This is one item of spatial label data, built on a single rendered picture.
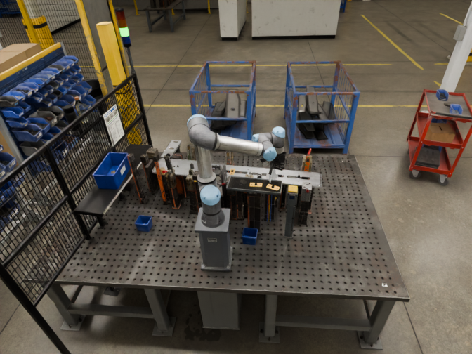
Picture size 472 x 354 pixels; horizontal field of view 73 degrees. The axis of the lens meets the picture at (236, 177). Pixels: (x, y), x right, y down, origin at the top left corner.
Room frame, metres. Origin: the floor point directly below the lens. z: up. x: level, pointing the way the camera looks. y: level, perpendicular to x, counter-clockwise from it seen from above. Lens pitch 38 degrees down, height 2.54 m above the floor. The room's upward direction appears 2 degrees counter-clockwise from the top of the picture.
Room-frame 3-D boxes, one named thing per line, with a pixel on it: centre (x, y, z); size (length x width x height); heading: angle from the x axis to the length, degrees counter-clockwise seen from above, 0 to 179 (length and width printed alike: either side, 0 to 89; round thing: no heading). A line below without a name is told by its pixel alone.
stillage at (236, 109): (4.45, 0.09, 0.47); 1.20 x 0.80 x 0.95; 173
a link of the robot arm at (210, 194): (1.45, 0.16, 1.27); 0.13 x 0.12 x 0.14; 10
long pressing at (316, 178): (2.08, 0.01, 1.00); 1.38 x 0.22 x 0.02; 78
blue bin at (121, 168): (2.03, 0.96, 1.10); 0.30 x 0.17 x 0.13; 174
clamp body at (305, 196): (1.78, -0.51, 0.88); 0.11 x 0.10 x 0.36; 168
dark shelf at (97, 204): (2.07, 0.95, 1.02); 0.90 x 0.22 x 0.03; 168
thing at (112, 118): (2.39, 1.00, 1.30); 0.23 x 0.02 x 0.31; 168
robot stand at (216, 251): (1.44, 0.16, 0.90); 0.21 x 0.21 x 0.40; 84
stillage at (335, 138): (4.27, -1.20, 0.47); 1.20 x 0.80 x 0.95; 175
